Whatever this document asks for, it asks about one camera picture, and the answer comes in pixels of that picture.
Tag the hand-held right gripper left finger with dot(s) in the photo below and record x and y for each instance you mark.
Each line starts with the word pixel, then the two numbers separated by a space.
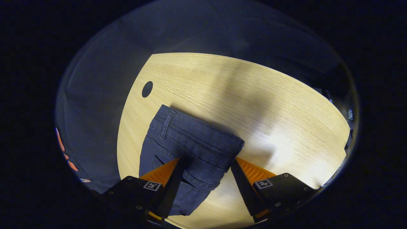
pixel 171 190

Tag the dark denim jeans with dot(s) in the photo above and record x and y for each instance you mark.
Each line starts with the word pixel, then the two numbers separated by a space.
pixel 190 143

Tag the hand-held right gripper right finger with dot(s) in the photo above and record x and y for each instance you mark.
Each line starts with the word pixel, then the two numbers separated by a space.
pixel 244 190

